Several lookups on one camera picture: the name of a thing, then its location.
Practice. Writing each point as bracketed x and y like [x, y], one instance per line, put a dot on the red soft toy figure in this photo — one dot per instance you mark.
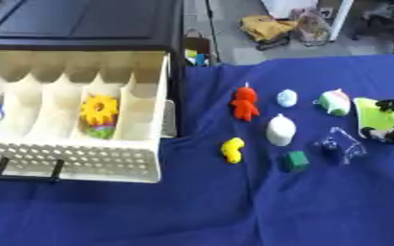
[244, 103]

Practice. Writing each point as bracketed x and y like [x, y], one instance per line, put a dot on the clear plastic object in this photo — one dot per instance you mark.
[343, 145]

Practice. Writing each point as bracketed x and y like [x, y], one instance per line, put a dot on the yellow bag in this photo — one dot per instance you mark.
[266, 28]

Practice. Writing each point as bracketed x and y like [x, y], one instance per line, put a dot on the black tripod pole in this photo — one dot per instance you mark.
[212, 30]

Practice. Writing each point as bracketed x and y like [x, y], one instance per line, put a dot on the yellow curved toy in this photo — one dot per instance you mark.
[232, 150]

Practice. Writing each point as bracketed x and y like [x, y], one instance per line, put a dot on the white post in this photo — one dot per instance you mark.
[340, 19]

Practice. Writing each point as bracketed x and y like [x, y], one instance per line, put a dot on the black cabinet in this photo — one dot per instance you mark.
[82, 22]

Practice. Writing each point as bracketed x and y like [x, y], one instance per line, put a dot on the green and pink soft toy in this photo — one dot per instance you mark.
[335, 102]

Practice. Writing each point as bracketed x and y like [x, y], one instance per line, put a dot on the green cube block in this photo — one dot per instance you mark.
[297, 160]

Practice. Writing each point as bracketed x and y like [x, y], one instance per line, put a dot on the pale blue round toy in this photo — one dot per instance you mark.
[287, 98]

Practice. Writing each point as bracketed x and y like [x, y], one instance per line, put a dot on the black chair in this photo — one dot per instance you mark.
[386, 22]

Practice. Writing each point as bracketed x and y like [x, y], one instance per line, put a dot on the yellow gear toy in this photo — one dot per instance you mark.
[98, 112]

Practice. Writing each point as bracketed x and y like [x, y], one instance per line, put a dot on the pale compartment drawer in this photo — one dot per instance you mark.
[66, 96]

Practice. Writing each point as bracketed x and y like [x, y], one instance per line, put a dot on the white bottle-shaped toy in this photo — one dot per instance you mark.
[280, 129]

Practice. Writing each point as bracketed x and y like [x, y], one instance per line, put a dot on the lime green object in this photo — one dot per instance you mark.
[376, 118]

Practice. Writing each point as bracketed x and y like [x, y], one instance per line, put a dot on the brown bag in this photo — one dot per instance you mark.
[196, 43]

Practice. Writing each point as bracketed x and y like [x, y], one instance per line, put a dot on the clear plastic bag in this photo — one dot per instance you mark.
[312, 27]

